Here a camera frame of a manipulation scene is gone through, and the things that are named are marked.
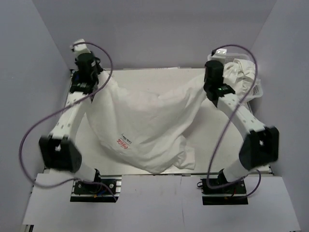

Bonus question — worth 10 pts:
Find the white Coca-Cola t shirt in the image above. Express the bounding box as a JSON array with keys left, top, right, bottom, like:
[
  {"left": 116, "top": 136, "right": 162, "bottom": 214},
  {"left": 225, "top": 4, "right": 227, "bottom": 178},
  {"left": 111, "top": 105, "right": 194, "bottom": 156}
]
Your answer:
[{"left": 86, "top": 72, "right": 206, "bottom": 174}]

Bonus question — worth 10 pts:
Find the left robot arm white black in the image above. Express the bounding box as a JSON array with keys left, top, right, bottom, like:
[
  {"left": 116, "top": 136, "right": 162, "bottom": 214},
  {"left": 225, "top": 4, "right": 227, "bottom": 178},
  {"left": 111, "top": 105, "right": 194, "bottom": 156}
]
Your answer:
[{"left": 39, "top": 51, "right": 102, "bottom": 182}]

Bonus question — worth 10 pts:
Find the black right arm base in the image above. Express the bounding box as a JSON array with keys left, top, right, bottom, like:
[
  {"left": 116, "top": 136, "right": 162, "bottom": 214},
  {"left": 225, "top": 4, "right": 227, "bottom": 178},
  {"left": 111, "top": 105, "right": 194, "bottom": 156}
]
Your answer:
[{"left": 197, "top": 179, "right": 248, "bottom": 205}]

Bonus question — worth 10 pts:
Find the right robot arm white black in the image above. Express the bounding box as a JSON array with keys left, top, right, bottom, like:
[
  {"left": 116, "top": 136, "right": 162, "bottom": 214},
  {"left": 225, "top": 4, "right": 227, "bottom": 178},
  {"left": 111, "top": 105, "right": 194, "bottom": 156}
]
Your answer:
[{"left": 204, "top": 60, "right": 280, "bottom": 189}]

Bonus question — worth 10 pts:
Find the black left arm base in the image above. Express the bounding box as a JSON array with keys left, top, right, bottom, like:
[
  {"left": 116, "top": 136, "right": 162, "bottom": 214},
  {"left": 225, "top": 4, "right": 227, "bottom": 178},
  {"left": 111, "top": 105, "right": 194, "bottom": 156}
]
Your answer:
[{"left": 70, "top": 176, "right": 122, "bottom": 203}]

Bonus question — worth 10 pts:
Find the crumpled white t shirt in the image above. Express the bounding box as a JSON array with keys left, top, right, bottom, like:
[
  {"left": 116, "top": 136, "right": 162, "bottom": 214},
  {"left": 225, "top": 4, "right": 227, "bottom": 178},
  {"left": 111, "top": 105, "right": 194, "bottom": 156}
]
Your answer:
[{"left": 223, "top": 58, "right": 255, "bottom": 99}]

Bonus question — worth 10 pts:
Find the white perforated plastic basket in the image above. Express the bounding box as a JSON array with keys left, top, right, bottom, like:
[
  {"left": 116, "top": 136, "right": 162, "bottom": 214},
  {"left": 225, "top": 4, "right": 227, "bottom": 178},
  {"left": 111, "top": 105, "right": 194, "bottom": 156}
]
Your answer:
[{"left": 208, "top": 53, "right": 263, "bottom": 102}]

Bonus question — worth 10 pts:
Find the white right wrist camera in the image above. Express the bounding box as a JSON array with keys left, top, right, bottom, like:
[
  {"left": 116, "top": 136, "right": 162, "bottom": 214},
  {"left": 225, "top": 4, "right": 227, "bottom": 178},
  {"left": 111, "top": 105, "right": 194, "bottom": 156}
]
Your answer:
[{"left": 209, "top": 48, "right": 227, "bottom": 64}]

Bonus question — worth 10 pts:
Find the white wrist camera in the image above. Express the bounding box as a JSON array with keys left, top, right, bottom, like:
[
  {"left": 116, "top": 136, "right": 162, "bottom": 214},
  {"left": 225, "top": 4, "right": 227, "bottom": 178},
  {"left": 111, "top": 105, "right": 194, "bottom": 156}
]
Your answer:
[
  {"left": 209, "top": 48, "right": 227, "bottom": 64},
  {"left": 70, "top": 39, "right": 91, "bottom": 57}
]

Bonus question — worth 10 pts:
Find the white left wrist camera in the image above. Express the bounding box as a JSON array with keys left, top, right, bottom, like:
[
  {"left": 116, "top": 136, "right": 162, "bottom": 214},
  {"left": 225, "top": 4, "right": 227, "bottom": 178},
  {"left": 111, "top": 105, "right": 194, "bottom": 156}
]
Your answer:
[{"left": 70, "top": 39, "right": 91, "bottom": 57}]

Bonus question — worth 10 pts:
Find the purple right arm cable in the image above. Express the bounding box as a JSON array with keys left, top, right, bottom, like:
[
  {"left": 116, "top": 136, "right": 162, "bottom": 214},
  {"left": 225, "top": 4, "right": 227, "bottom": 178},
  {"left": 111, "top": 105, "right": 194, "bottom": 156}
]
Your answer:
[{"left": 204, "top": 44, "right": 262, "bottom": 199}]

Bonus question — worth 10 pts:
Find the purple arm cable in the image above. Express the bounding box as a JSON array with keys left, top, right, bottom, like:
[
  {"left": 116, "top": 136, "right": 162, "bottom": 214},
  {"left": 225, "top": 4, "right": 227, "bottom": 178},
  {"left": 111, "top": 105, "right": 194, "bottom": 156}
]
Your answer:
[
  {"left": 18, "top": 41, "right": 119, "bottom": 203},
  {"left": 204, "top": 44, "right": 262, "bottom": 199}
]

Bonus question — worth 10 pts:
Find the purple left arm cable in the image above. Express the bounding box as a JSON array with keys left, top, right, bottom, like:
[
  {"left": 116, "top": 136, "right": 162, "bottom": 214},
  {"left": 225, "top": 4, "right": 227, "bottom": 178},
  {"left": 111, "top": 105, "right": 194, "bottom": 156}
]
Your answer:
[{"left": 18, "top": 41, "right": 119, "bottom": 203}]

